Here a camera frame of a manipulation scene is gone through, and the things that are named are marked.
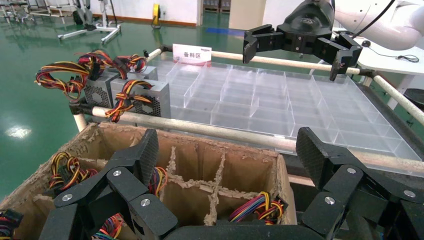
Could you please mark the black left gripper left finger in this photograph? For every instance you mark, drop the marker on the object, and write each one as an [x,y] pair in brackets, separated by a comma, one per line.
[126,185]

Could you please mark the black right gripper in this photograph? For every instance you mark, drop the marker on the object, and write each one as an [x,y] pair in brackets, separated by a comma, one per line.
[308,26]

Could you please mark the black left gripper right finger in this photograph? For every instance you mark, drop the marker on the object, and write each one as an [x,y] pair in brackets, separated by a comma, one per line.
[351,192]

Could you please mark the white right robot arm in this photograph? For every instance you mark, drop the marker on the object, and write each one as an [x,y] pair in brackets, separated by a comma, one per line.
[404,26]

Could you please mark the black computer mouse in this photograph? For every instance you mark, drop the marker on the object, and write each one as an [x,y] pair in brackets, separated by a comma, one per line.
[366,43]

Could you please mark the beige pillar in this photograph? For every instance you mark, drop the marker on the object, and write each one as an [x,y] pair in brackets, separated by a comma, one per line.
[246,13]

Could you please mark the clear acrylic divider tray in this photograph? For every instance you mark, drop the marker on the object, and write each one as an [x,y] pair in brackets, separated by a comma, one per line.
[265,99]

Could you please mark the black pipe joint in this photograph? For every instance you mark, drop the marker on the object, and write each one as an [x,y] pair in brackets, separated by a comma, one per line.
[367,73]
[78,107]
[166,48]

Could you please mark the worn cardboard divider box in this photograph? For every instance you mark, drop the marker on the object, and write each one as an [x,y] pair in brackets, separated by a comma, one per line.
[198,159]

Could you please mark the cream rack leg pipe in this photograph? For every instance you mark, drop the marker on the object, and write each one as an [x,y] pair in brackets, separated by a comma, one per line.
[80,122]

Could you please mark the white background table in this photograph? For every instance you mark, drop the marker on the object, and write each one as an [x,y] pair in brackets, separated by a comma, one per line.
[391,68]

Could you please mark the white sign card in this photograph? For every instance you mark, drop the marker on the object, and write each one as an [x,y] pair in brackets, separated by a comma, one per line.
[192,53]

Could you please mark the black round stool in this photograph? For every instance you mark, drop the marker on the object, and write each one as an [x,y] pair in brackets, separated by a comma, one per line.
[415,97]

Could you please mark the yellow floor fan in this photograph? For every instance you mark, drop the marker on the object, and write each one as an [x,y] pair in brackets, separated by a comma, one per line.
[156,15]

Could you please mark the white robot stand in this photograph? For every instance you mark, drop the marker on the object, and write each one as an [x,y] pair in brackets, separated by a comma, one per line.
[109,31]

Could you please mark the white metal frame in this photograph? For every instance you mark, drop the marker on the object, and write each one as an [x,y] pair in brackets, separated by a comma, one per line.
[49,13]

